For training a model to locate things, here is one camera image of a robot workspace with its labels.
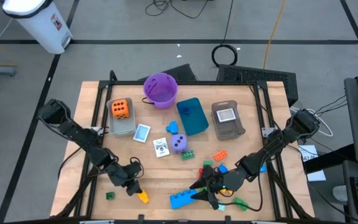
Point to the white trash can black lid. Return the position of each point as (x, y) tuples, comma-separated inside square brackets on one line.
[(42, 28)]

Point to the blue figure-shaped toy block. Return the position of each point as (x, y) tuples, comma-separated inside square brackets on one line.
[(172, 127)]

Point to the smoky translucent plastic bin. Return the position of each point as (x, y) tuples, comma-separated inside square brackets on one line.
[(228, 132)]

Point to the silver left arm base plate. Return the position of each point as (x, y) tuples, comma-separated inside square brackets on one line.
[(96, 128)]

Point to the large blue toy block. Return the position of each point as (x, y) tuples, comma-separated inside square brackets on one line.
[(182, 200)]

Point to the white picture card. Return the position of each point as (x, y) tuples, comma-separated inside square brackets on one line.
[(226, 115)]

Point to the purple pumpkin face bucket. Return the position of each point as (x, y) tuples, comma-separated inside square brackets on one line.
[(160, 91)]

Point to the grey computer mouse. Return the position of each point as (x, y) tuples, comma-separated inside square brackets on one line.
[(340, 193)]

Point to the blue-backed playing card deck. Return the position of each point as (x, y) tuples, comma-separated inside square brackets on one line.
[(141, 133)]

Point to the teal plastic tray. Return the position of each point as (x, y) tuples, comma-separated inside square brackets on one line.
[(194, 124)]

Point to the purple foam dice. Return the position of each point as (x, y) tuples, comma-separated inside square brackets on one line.
[(174, 149)]

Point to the blue square toy block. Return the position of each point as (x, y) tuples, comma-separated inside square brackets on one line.
[(263, 168)]

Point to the dark green square block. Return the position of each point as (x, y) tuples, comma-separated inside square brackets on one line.
[(110, 196)]

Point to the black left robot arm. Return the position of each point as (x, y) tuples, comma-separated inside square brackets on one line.
[(73, 130)]

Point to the black panel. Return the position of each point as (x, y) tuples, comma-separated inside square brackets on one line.
[(183, 73)]

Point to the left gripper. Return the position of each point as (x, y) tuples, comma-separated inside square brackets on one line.
[(124, 175)]

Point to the plain white paper sheet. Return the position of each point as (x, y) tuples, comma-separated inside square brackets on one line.
[(316, 176)]

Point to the black perforated case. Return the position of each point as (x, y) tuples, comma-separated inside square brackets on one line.
[(253, 74)]

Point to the black table clamp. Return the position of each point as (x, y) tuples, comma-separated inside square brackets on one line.
[(140, 219), (227, 220)]

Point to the small green toy block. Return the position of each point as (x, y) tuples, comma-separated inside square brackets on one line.
[(208, 162)]

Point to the printed white paper sheet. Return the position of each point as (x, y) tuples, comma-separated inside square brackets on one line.
[(309, 154)]

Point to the yellow rounded toy block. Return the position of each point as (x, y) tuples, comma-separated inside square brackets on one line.
[(143, 197)]

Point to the light grey plastic bin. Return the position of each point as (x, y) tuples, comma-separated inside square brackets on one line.
[(121, 127)]

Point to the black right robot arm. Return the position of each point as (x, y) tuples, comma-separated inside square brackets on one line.
[(272, 146)]

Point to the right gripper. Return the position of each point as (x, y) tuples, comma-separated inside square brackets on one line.
[(214, 182)]

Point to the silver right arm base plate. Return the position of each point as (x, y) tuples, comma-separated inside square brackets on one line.
[(267, 132)]

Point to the silver aluminium rail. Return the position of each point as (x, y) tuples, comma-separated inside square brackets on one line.
[(96, 222), (269, 222)]

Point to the orange foam dice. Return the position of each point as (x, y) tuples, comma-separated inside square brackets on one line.
[(120, 109)]

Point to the green studded toy brick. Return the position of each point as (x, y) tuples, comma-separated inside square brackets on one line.
[(188, 155)]

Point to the green rounded toy block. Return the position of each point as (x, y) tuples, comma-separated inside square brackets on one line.
[(241, 203)]

